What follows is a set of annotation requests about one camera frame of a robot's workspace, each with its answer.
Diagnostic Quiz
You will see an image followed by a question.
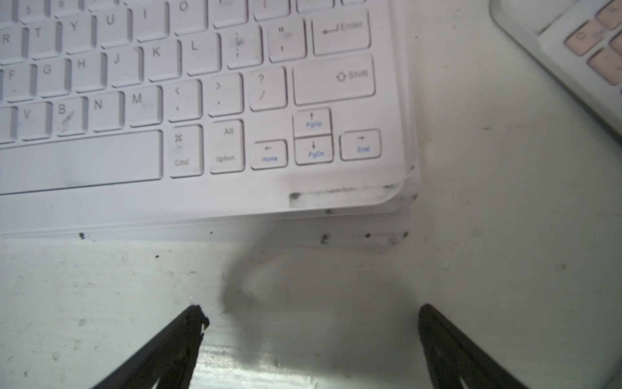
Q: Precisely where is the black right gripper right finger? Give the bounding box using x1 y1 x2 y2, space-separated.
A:
418 304 526 389

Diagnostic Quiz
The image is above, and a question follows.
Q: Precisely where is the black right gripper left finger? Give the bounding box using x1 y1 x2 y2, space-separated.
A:
96 305 210 388

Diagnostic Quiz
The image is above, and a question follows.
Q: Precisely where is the white keyboard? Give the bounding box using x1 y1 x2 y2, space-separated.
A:
1 1 416 236

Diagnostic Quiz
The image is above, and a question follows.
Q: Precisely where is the pink keyboard right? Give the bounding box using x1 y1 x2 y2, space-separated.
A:
489 0 621 140

